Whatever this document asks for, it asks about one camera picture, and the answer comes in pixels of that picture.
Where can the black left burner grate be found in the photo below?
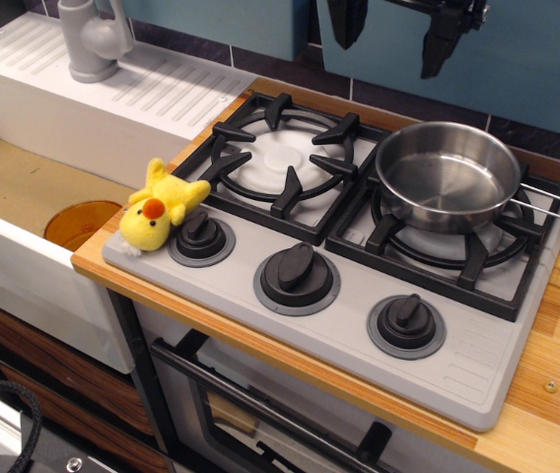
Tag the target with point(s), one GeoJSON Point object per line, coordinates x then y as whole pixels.
{"type": "Point", "coordinates": [280, 169]}

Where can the black left stove knob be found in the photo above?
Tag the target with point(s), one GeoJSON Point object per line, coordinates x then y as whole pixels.
{"type": "Point", "coordinates": [201, 241]}

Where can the black right stove knob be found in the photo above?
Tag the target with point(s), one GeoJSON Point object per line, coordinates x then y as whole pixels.
{"type": "Point", "coordinates": [406, 327]}

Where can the black burner grate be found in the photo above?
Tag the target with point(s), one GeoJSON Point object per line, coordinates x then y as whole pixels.
{"type": "Point", "coordinates": [280, 169]}
{"type": "Point", "coordinates": [499, 270]}

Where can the wooden drawer cabinet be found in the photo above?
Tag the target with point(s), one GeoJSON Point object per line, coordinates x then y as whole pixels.
{"type": "Point", "coordinates": [94, 405]}

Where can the black right burner grate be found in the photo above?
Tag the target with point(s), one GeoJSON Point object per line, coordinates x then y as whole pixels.
{"type": "Point", "coordinates": [499, 270]}

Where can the oven door with handle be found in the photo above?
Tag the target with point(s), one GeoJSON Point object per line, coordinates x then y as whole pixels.
{"type": "Point", "coordinates": [247, 416]}

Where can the black stove knob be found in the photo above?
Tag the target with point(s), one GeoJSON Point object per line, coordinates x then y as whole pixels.
{"type": "Point", "coordinates": [406, 327]}
{"type": "Point", "coordinates": [201, 241]}
{"type": "Point", "coordinates": [297, 281]}

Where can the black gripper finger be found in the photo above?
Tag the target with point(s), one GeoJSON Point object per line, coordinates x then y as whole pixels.
{"type": "Point", "coordinates": [450, 20]}
{"type": "Point", "coordinates": [348, 19]}

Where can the stainless steel pan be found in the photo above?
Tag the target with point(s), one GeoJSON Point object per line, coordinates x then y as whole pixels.
{"type": "Point", "coordinates": [450, 178]}

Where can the grey toy faucet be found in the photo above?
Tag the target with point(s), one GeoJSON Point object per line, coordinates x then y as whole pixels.
{"type": "Point", "coordinates": [94, 44]}

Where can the grey toy stove top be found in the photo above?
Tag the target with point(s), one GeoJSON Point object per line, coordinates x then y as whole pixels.
{"type": "Point", "coordinates": [467, 380]}

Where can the black middle stove knob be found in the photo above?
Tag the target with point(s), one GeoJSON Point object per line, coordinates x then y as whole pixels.
{"type": "Point", "coordinates": [297, 281]}

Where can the yellow stuffed duck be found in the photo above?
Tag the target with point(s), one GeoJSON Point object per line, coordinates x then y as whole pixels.
{"type": "Point", "coordinates": [164, 202]}

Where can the white toy sink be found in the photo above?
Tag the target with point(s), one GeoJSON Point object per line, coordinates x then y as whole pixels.
{"type": "Point", "coordinates": [63, 143]}

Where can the orange plastic plate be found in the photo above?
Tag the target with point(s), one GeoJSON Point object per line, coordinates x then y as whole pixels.
{"type": "Point", "coordinates": [74, 225]}

